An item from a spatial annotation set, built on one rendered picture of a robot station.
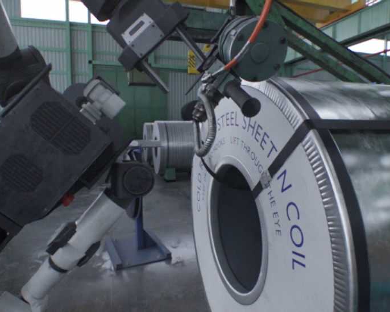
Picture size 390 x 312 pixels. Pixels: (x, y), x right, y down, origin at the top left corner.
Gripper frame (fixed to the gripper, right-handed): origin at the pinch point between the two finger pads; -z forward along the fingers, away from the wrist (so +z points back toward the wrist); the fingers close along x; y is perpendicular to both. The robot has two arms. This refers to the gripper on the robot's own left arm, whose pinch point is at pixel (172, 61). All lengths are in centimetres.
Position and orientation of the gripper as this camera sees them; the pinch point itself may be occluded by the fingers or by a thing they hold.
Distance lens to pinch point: 43.5
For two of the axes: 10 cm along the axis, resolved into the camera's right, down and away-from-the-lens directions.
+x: -7.6, 6.4, 1.4
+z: -6.5, -7.1, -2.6
